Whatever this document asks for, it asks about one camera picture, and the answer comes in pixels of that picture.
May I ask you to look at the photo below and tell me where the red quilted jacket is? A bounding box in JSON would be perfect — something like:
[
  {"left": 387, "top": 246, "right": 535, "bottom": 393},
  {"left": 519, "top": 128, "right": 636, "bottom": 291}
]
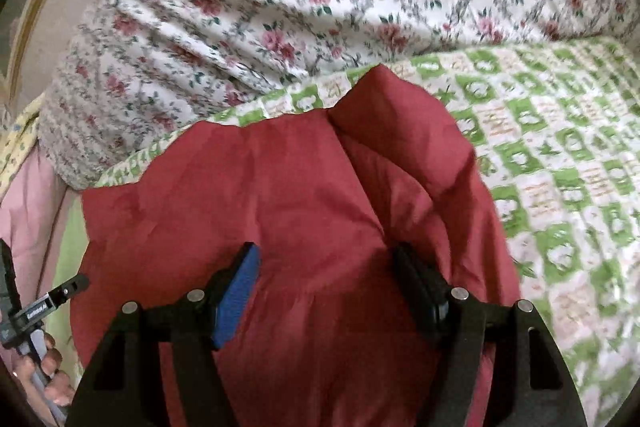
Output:
[{"left": 70, "top": 66, "right": 520, "bottom": 426}]

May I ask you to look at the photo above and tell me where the pink blanket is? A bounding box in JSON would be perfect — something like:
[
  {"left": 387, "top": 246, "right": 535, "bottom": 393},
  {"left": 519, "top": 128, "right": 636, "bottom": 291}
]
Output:
[{"left": 0, "top": 146, "right": 77, "bottom": 303}]

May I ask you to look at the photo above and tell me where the yellow floral folded cloth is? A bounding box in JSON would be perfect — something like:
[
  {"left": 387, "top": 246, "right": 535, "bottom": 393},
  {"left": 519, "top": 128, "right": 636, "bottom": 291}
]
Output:
[{"left": 0, "top": 93, "right": 44, "bottom": 197}]

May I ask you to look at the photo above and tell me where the green white patterned quilt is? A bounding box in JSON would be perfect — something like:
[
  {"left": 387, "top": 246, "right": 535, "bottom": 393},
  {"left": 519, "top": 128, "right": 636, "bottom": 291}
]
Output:
[{"left": 46, "top": 38, "right": 639, "bottom": 426}]

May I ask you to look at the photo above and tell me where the red floral white quilt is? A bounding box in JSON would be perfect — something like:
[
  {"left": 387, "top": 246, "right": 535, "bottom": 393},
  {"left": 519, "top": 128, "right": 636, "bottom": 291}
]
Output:
[{"left": 38, "top": 0, "right": 639, "bottom": 190}]

